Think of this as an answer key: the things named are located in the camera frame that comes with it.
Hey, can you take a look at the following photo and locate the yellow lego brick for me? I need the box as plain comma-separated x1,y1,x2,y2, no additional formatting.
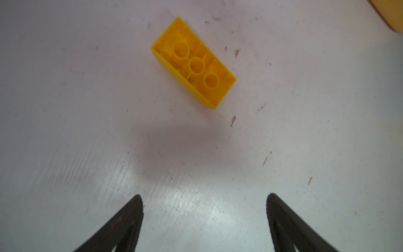
151,17,237,109

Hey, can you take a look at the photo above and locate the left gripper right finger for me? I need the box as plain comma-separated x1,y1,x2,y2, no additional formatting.
266,193,337,252

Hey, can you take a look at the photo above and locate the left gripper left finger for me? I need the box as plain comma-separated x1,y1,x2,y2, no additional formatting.
76,195,144,252

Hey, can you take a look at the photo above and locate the yellow plastic bin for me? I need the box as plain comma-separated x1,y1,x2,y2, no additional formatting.
369,0,403,33

